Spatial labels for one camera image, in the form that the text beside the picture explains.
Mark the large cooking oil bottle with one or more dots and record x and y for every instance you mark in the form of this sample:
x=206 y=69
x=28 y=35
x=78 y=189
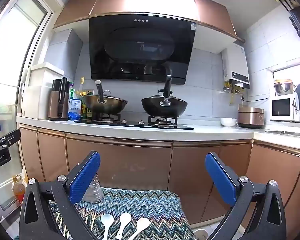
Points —
x=18 y=191

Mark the copper electric kettle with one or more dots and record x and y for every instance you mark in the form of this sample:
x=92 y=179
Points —
x=55 y=102

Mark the tall yellow-capped bottle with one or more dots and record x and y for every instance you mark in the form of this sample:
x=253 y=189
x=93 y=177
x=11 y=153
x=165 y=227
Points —
x=82 y=87

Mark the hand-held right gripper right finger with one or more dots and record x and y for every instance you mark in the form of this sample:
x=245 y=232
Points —
x=220 y=177

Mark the glass sliding door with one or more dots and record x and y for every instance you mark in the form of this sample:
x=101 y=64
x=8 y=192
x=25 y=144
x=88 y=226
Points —
x=5 y=55

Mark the white bowl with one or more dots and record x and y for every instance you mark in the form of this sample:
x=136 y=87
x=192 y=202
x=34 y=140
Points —
x=228 y=122

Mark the copper lower cabinet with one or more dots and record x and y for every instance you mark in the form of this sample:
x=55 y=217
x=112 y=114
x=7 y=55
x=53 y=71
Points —
x=140 y=160

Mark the white water heater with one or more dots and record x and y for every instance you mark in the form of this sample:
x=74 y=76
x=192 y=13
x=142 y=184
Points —
x=236 y=65

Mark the black range hood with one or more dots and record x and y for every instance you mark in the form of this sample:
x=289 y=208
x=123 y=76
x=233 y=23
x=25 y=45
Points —
x=140 y=45

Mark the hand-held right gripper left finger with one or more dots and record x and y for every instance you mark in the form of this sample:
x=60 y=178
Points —
x=85 y=177

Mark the black gas stove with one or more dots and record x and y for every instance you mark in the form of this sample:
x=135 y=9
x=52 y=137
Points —
x=135 y=124

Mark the white ceramic spoon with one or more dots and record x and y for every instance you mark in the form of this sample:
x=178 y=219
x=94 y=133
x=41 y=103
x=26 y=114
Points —
x=125 y=220
x=107 y=221
x=142 y=223

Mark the steel sink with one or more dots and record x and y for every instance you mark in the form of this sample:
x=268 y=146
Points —
x=287 y=132

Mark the zigzag patterned cloth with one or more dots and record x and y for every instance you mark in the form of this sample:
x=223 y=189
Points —
x=145 y=205

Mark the copper cabinet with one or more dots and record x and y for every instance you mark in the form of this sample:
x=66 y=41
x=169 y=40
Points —
x=140 y=160
x=165 y=2

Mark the clear glass jar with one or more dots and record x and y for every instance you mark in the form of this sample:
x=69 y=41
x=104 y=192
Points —
x=95 y=190

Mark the black wok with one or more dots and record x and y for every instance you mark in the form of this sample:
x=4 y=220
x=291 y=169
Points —
x=162 y=108

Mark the copper upper cabinet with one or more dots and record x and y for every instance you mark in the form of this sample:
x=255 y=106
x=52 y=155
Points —
x=165 y=2

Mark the green bottle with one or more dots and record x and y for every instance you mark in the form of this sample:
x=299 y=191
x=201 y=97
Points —
x=72 y=92

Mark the copper rice cooker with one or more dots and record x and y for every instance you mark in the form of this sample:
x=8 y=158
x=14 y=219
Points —
x=250 y=117

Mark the black wall rack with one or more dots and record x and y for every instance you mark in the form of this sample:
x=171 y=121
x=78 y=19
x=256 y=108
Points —
x=297 y=12

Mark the white microwave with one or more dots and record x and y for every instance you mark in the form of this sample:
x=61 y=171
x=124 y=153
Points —
x=280 y=108

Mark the brass wok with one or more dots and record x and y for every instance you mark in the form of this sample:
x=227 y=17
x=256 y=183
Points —
x=107 y=105

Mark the small dark oil bottle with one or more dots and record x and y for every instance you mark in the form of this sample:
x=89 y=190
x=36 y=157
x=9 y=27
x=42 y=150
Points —
x=86 y=111

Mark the blue and white salt bag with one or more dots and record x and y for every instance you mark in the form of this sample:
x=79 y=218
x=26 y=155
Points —
x=75 y=107

